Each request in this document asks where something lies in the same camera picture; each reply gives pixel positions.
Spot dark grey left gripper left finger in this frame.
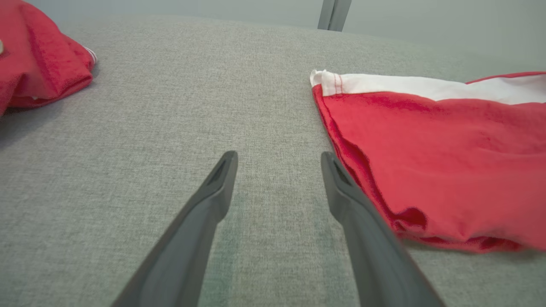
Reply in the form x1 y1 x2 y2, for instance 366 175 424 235
110 150 238 307

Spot grey fabric sofa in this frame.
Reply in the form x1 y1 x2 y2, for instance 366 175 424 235
0 15 546 307

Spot red white folded garment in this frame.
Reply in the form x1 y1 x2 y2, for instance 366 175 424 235
0 0 98 116

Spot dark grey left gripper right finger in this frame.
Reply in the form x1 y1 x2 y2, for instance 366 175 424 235
320 151 447 307

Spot red white basketball shorts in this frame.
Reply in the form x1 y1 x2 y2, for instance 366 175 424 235
310 70 546 254

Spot grey metal partition post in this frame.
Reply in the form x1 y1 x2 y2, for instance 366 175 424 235
317 0 353 32

